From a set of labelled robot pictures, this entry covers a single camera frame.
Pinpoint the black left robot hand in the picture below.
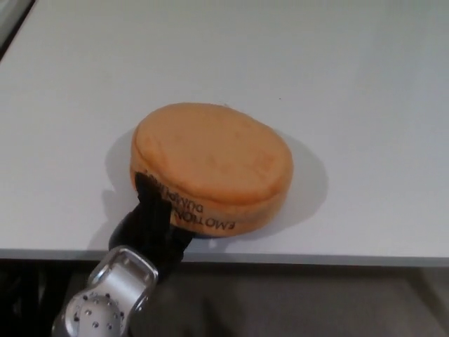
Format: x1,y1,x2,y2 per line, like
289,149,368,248
109,171,194,279

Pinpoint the orange soft plush plate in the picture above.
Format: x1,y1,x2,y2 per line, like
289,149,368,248
128,100,293,238

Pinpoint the dark table leg frame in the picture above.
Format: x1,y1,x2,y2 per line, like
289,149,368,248
0,259,73,337

